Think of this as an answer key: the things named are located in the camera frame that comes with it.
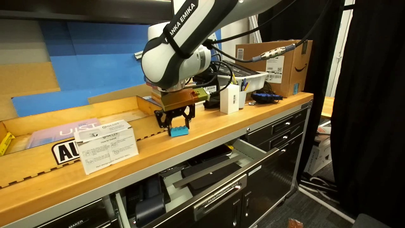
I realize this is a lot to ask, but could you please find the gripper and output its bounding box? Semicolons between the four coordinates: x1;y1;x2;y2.
154;89;199;134

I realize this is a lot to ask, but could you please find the open drawer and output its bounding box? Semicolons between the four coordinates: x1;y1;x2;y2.
113;137;281;228

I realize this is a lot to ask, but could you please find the black drawer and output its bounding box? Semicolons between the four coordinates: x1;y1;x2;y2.
267;122;306;152
245;108;308;145
31;198;113;228

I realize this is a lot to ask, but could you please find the blue toy brick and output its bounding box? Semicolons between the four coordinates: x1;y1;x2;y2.
168;125;190;137

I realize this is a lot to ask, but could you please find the black device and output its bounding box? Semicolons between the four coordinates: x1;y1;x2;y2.
192;62;222;110

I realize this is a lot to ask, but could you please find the small white box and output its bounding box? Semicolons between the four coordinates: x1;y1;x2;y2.
220;84;240;115

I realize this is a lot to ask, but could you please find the grey metal ruler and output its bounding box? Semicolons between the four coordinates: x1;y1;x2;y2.
172;154;246;189

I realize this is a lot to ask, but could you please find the black flat pad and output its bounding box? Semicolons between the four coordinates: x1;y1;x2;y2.
181;155;241;196

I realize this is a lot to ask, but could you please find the bundle of pens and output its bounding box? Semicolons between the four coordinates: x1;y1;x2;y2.
232;74;251;92

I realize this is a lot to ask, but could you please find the white printed cardboard box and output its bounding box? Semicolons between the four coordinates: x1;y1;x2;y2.
73;119;139;175

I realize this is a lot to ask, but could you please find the black keyboard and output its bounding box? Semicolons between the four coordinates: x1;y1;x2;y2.
221;60;260;78

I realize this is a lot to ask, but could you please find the white plastic bin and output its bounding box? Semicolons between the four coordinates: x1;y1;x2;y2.
216;60;269;93

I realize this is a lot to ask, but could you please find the black power tool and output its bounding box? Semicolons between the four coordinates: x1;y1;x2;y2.
134;176;171;227

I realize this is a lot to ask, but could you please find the blue foam board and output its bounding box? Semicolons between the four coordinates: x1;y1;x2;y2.
11;21;222;118

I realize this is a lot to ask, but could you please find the black cabinet door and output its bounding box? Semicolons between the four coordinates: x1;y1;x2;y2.
240;133;303;228
190;190;245;228

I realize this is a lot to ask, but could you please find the purple booklet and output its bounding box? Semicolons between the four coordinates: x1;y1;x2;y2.
27;118;102;149

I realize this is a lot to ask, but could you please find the brown cardboard box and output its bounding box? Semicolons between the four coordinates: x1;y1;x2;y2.
235;39;313;98

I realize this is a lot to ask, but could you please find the wooden laser-cut tray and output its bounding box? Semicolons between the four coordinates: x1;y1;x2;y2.
0;95;179;189

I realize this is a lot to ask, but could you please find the stack of boxes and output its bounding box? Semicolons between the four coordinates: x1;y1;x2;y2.
303;125;332;176

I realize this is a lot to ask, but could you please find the wooden table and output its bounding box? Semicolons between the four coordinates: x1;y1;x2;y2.
321;96;335;119

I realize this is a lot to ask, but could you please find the yellow packet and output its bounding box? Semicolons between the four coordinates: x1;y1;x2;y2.
0;132;16;156

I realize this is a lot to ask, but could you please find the black curtain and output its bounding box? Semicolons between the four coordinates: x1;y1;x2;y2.
330;0;405;227

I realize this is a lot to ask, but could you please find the grey seat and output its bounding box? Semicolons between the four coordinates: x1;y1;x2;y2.
351;213;393;228

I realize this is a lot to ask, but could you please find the silver drawer handle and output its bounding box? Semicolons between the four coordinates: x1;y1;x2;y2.
193;182;244;216

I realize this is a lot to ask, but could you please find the cabinet door handle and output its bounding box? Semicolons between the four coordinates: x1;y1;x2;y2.
244;191;251;219
232;199;240;227

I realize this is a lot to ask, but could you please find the white cable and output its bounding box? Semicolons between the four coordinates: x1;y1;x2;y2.
298;176;356;224

